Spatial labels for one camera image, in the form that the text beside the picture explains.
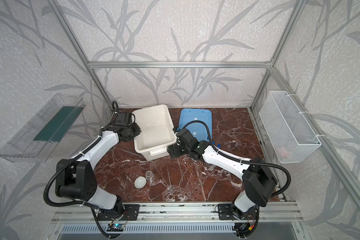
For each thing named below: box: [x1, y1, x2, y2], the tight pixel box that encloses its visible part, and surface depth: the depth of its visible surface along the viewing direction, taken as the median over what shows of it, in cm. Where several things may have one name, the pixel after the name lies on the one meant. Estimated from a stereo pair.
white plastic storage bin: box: [132, 104, 178, 161], surface depth 98 cm
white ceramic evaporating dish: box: [134, 176, 147, 189], surface depth 84 cm
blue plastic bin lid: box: [179, 108, 213, 142], surface depth 118 cm
